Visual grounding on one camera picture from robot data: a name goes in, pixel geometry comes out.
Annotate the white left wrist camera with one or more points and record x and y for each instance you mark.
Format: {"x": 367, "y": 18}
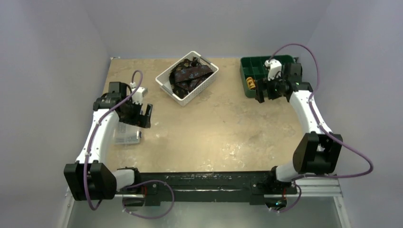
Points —
{"x": 140, "y": 93}

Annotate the white perforated plastic basket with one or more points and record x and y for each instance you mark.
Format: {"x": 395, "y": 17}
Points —
{"x": 163, "y": 79}

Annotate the maroon blue floral tie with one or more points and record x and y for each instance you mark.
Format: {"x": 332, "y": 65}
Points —
{"x": 192, "y": 73}

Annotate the green compartment tray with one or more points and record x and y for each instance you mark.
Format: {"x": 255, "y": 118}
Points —
{"x": 254, "y": 67}

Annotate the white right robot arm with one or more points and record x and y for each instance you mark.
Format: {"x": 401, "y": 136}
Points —
{"x": 318, "y": 151}

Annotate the rolled orange tie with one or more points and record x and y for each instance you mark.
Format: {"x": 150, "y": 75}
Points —
{"x": 250, "y": 83}

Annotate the clear plastic screw box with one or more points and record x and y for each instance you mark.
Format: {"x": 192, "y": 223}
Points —
{"x": 127, "y": 134}

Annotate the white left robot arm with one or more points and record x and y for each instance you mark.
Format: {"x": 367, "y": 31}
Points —
{"x": 117, "y": 118}

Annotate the dark ties in basket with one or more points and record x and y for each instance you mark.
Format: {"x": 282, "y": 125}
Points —
{"x": 182, "y": 89}

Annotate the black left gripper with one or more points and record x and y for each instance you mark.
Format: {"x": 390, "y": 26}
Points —
{"x": 142, "y": 120}

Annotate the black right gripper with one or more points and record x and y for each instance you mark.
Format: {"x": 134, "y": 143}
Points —
{"x": 264, "y": 90}

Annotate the aluminium frame rail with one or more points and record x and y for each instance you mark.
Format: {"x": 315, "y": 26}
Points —
{"x": 321, "y": 205}

